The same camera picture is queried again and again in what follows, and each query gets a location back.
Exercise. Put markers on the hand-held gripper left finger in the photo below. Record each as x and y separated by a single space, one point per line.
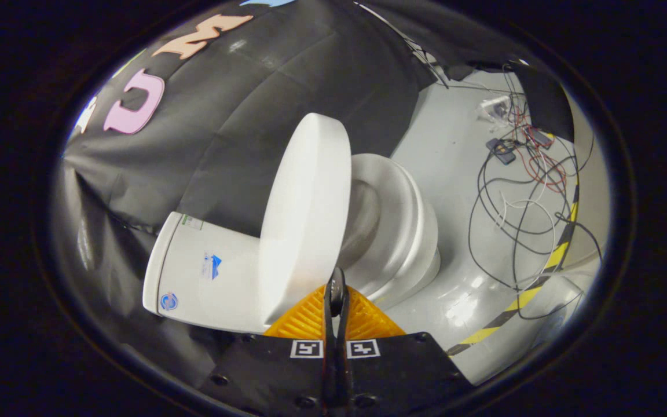
287 376

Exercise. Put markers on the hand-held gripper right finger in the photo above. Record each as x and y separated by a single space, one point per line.
391 376

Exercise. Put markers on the white toilet lid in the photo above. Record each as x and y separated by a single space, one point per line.
304 220

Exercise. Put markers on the white toilet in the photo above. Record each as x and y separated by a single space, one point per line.
223 289

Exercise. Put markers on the white toilet tank cover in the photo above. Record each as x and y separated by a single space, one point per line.
162 266

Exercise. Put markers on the white toilet seat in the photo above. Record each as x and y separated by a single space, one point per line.
394 191

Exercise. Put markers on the yellow black striped floor tape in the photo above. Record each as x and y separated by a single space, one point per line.
542 282

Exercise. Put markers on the small dark electronic device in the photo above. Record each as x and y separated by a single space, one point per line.
501 150

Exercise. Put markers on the black backdrop cloth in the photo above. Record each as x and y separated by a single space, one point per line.
223 116

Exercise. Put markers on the small clear electronic device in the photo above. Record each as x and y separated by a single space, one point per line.
494 108

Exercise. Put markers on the dark floor box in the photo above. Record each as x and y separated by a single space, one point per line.
548 101

